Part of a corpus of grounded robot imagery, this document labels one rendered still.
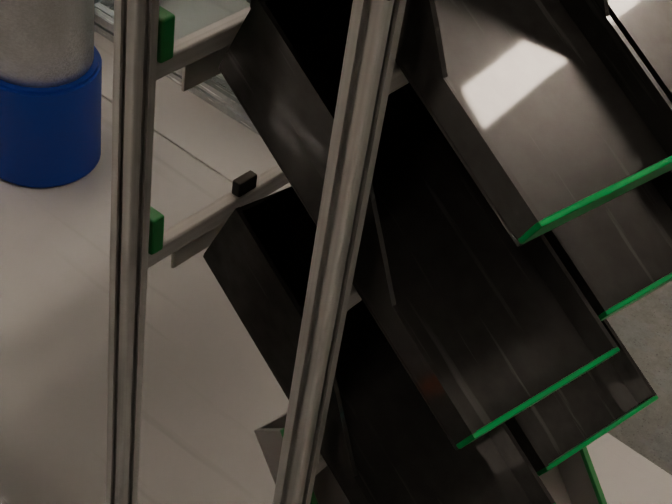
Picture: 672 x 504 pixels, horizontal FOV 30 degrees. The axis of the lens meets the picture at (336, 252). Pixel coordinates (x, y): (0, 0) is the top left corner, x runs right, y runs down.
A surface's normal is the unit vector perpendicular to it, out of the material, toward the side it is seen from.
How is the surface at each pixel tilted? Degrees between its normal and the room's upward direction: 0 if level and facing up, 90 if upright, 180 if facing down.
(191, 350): 0
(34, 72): 90
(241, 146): 0
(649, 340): 0
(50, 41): 90
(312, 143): 90
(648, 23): 25
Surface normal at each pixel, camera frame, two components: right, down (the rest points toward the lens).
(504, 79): 0.39, -0.44
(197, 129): 0.13, -0.74
